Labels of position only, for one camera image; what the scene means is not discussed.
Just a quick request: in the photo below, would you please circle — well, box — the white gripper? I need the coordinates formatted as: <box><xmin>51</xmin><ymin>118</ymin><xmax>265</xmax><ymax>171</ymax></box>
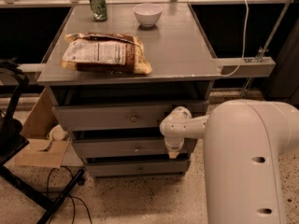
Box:
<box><xmin>164</xmin><ymin>137</ymin><xmax>184</xmax><ymax>159</ymax></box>

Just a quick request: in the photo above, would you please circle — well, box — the grey drawer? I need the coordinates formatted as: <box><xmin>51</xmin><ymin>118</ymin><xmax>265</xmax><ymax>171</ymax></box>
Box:
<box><xmin>86</xmin><ymin>159</ymin><xmax>190</xmax><ymax>177</ymax></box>
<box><xmin>52</xmin><ymin>101</ymin><xmax>208</xmax><ymax>132</ymax></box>
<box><xmin>71</xmin><ymin>135</ymin><xmax>198</xmax><ymax>159</ymax></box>

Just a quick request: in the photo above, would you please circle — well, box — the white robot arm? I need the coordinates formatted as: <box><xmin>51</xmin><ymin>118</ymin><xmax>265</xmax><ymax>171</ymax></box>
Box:
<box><xmin>160</xmin><ymin>99</ymin><xmax>299</xmax><ymax>224</ymax></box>

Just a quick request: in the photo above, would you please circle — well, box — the grey top drawer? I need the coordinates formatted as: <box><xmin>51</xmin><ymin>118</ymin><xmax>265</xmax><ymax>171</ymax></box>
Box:
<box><xmin>52</xmin><ymin>101</ymin><xmax>208</xmax><ymax>132</ymax></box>

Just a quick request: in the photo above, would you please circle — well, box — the grey bottom drawer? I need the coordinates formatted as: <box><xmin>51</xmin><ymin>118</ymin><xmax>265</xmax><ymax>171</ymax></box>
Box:
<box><xmin>86</xmin><ymin>159</ymin><xmax>190</xmax><ymax>177</ymax></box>

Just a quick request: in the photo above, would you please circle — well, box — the grey drawer cabinet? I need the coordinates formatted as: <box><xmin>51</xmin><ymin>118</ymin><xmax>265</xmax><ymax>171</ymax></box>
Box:
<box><xmin>38</xmin><ymin>3</ymin><xmax>219</xmax><ymax>168</ymax></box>

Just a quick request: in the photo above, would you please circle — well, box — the brown chip bag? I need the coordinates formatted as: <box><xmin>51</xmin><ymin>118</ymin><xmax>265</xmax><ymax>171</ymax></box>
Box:
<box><xmin>61</xmin><ymin>33</ymin><xmax>152</xmax><ymax>75</ymax></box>

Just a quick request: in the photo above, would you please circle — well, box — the white round object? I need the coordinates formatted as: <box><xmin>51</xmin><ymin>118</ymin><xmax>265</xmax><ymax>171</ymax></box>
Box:
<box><xmin>50</xmin><ymin>125</ymin><xmax>68</xmax><ymax>141</ymax></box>

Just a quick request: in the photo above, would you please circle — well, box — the cardboard box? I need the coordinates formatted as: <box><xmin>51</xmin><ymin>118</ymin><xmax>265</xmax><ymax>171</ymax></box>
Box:
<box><xmin>14</xmin><ymin>90</ymin><xmax>69</xmax><ymax>168</ymax></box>

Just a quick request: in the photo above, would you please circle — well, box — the white bowl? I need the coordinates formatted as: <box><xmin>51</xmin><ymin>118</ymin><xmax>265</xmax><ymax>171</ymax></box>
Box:
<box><xmin>133</xmin><ymin>3</ymin><xmax>163</xmax><ymax>27</ymax></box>

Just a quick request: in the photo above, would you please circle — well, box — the green soda can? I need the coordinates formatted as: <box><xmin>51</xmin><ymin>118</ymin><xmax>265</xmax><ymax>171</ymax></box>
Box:
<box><xmin>90</xmin><ymin>0</ymin><xmax>107</xmax><ymax>21</ymax></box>

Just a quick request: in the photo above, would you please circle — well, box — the black floor cable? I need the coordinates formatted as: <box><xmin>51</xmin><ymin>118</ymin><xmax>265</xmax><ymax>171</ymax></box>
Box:
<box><xmin>46</xmin><ymin>166</ymin><xmax>93</xmax><ymax>224</ymax></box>

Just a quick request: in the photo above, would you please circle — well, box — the black stand frame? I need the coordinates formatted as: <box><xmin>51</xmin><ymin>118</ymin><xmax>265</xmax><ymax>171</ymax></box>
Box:
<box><xmin>0</xmin><ymin>66</ymin><xmax>84</xmax><ymax>224</ymax></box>

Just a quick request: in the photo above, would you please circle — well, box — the white cable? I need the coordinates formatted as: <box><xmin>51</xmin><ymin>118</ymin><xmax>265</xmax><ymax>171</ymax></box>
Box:
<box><xmin>220</xmin><ymin>0</ymin><xmax>249</xmax><ymax>78</ymax></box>

